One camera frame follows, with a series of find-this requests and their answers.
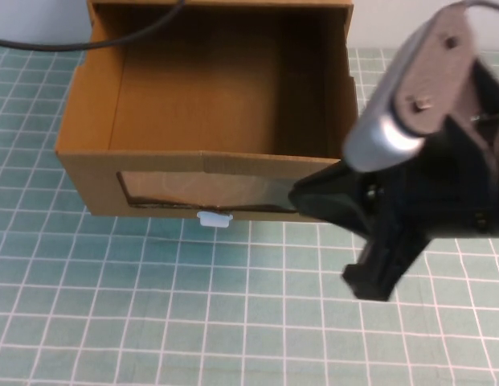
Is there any gray camera cable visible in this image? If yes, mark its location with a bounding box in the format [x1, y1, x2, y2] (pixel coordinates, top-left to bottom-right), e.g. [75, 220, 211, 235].
[453, 0, 499, 10]

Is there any white plastic drawer handle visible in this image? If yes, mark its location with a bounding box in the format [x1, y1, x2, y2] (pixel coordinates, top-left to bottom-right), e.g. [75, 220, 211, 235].
[198, 210, 235, 228]

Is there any gray camera mount bracket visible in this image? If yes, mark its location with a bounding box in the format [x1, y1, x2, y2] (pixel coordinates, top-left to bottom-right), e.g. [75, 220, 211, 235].
[395, 7, 481, 134]

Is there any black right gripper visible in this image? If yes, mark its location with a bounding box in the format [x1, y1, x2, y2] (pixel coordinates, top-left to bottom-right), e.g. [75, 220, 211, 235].
[286, 115, 499, 302]

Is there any black cable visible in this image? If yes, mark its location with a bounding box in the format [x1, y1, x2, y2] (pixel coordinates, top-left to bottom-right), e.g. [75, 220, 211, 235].
[0, 0, 186, 51]

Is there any cardboard windowed drawer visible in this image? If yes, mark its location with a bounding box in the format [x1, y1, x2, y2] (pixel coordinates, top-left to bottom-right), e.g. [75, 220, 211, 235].
[54, 2, 358, 224]

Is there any green white-grid tablecloth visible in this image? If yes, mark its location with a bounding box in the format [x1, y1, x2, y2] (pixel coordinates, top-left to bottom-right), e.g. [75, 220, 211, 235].
[0, 47, 499, 386]

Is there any cardboard shoe box shell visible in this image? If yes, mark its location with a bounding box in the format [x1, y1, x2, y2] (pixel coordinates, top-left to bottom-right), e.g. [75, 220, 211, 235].
[87, 0, 357, 81]

